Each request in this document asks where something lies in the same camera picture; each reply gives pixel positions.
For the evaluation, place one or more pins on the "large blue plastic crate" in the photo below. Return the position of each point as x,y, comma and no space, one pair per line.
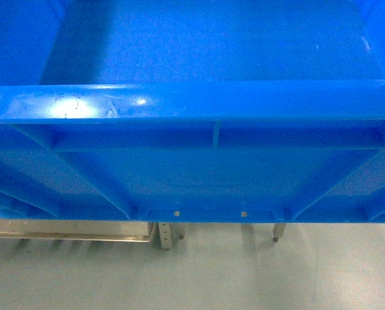
193,111

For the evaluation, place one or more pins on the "steel shelf rack frame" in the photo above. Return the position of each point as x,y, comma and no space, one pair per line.
164,229

